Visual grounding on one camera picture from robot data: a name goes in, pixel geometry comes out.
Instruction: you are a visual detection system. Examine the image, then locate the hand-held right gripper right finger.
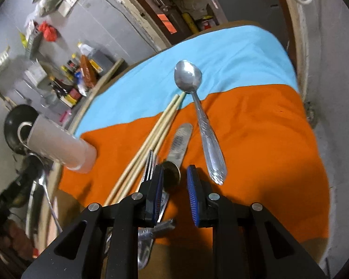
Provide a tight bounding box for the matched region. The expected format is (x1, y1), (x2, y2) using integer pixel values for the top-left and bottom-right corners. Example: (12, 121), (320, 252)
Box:
(186, 164), (328, 279)

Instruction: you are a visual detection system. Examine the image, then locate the small brass spoon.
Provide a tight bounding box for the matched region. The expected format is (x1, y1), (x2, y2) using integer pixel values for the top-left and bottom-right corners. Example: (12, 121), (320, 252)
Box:
(161, 161), (181, 194)

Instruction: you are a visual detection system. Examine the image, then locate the blue and white bag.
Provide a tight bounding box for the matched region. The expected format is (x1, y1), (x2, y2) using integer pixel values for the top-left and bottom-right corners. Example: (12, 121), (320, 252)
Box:
(74, 70), (88, 96)

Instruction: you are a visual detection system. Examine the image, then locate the black pan with steel handle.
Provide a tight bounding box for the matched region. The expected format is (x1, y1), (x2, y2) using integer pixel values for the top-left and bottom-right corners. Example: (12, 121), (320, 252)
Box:
(3, 104), (39, 155)

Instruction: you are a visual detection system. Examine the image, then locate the wooden door frame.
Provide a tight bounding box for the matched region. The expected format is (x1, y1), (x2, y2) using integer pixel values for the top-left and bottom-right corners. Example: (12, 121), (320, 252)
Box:
(105, 0), (171, 51)

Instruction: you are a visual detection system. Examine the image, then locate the silver fork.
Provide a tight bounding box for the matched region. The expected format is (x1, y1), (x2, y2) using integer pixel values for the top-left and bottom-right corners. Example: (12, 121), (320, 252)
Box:
(144, 150), (170, 223)

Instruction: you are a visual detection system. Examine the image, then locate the silver table knife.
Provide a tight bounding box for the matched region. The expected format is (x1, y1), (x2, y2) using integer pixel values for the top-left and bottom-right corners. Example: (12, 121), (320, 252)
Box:
(166, 123), (194, 167)

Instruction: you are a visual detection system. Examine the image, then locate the wooden chopstick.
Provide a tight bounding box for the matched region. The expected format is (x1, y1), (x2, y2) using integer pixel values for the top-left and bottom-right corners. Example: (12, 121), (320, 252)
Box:
(104, 94), (180, 207)
(116, 92), (187, 202)

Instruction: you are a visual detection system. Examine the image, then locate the orange-red food packet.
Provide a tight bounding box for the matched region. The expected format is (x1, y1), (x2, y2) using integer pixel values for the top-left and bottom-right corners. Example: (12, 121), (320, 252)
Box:
(80, 55), (98, 89)

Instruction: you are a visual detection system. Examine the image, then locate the white wall box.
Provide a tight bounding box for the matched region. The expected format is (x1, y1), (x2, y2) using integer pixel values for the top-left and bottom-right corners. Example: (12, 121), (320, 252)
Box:
(25, 62), (48, 85)

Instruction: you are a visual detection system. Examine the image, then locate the grey wall shelf basket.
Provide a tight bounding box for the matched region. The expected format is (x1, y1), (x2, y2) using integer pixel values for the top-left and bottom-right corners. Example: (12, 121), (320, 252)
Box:
(26, 30), (44, 60)

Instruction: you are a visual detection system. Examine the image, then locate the large silver spoon patterned handle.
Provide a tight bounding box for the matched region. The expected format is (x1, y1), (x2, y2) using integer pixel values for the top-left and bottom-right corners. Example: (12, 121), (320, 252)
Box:
(174, 60), (228, 186)

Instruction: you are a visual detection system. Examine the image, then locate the red plastic bag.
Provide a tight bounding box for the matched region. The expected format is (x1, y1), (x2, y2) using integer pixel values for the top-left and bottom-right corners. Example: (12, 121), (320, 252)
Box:
(38, 22), (59, 43)

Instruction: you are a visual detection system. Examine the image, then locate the yellow roll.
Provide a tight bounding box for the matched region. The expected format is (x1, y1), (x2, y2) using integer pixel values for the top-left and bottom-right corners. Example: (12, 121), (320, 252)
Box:
(182, 12), (199, 33)

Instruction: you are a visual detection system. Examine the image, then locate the dark sauce bottle yellow label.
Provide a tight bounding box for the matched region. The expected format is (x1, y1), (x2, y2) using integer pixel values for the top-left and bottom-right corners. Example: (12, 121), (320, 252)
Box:
(58, 78), (79, 108)

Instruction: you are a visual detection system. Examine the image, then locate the white wall switch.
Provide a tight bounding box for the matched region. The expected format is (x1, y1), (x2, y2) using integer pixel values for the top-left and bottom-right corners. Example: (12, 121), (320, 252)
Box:
(58, 3), (72, 17)

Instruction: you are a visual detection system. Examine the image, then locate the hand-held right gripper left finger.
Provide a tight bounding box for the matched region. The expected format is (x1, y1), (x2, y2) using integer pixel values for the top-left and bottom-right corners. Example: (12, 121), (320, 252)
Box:
(22, 164), (175, 279)

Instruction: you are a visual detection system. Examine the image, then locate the large jug of dark liquid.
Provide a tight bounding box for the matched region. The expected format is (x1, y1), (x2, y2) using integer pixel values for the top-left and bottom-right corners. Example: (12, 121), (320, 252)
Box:
(77, 42), (114, 74)

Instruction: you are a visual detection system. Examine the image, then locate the white cylindrical utensil holder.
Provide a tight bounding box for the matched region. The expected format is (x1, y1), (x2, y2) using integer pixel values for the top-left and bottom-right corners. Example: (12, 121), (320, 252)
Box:
(27, 114), (98, 174)

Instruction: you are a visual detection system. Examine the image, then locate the yellow-capped sauce bottle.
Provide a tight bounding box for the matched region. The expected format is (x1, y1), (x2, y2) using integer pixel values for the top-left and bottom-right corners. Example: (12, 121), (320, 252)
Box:
(61, 65), (76, 82)

